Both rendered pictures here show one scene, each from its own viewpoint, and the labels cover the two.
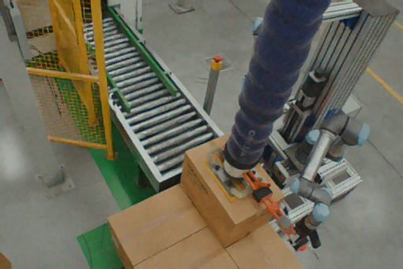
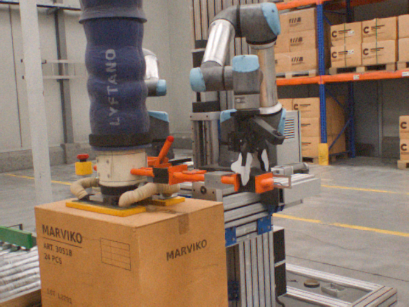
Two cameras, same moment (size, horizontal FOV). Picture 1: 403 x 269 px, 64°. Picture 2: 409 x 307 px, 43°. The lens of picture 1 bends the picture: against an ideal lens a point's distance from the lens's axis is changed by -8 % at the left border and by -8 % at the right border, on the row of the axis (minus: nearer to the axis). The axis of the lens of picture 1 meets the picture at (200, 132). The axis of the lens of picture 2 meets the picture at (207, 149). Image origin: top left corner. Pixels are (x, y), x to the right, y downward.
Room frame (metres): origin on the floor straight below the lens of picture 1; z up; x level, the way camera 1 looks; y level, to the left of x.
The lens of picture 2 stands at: (-0.63, -0.34, 1.31)
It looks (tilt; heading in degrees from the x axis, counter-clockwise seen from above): 6 degrees down; 353
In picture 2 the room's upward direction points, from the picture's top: 3 degrees counter-clockwise
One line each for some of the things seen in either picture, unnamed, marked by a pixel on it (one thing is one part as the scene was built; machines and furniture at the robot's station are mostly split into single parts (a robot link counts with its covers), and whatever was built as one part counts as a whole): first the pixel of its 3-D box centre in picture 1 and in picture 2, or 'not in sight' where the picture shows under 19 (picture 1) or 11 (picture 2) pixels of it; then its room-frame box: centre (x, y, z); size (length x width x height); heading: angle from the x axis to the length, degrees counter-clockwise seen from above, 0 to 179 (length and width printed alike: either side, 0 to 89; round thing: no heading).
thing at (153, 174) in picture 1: (100, 90); not in sight; (2.18, 1.00, 0.50); 2.31 x 0.05 x 0.19; 42
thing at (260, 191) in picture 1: (262, 193); (170, 173); (1.07, -0.43, 1.07); 0.10 x 0.08 x 0.06; 130
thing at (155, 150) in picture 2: not in sight; (157, 148); (1.84, -0.42, 1.09); 0.15 x 0.15 x 0.10
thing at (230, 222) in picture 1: (228, 189); (129, 257); (1.26, -0.27, 0.74); 0.60 x 0.40 x 0.40; 41
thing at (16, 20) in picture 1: (19, 29); not in sight; (1.47, 1.15, 1.62); 0.20 x 0.05 x 0.30; 42
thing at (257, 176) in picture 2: (297, 241); (253, 181); (0.80, -0.65, 1.07); 0.08 x 0.07 x 0.05; 40
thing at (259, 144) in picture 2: (305, 226); (246, 131); (0.83, -0.64, 1.21); 0.09 x 0.08 x 0.12; 40
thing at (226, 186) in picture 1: (223, 177); (103, 202); (1.20, -0.19, 0.97); 0.34 x 0.10 x 0.05; 40
